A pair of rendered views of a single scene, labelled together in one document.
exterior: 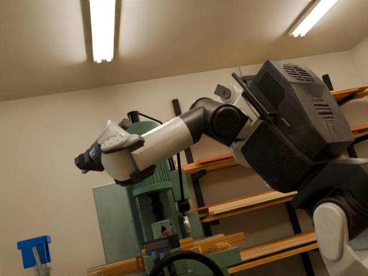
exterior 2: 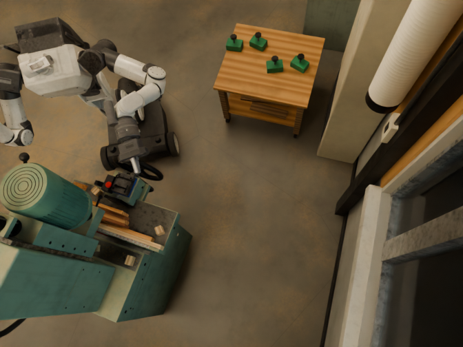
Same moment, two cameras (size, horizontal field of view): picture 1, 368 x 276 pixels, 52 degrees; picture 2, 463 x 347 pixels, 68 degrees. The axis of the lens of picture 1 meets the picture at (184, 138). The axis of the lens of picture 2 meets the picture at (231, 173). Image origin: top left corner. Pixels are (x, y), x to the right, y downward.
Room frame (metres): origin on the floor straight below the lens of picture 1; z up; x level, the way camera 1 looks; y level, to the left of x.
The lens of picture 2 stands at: (1.55, 1.04, 2.51)
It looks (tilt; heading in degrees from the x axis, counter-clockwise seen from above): 69 degrees down; 225
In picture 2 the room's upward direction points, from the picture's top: 15 degrees counter-clockwise
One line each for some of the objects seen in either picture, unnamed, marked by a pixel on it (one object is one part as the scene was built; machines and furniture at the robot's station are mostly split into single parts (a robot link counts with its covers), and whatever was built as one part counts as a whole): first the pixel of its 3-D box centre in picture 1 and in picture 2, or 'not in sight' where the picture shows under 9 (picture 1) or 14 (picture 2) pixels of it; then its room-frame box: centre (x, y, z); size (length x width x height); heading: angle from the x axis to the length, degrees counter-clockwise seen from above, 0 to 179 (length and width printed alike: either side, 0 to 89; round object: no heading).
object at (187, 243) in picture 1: (168, 253); (106, 208); (1.58, 0.17, 0.94); 0.21 x 0.01 x 0.08; 102
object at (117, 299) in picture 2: not in sight; (106, 250); (1.77, 0.21, 0.76); 0.57 x 0.45 x 0.09; 12
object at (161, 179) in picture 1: (145, 159); (50, 198); (1.65, 0.19, 1.35); 0.18 x 0.18 x 0.31
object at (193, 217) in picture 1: (190, 225); not in sight; (1.87, 0.07, 1.02); 0.09 x 0.07 x 0.12; 102
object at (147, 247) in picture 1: (161, 243); (118, 183); (1.46, 0.18, 0.99); 0.13 x 0.11 x 0.06; 102
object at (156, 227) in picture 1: (162, 231); (89, 221); (1.67, 0.19, 1.03); 0.14 x 0.07 x 0.09; 12
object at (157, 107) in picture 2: not in sight; (134, 119); (0.92, -0.49, 0.19); 0.64 x 0.52 x 0.33; 42
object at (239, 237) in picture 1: (176, 254); (96, 219); (1.66, 0.15, 0.92); 0.62 x 0.02 x 0.04; 102
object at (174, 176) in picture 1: (178, 185); not in sight; (1.90, 0.08, 1.23); 0.09 x 0.08 x 0.15; 12
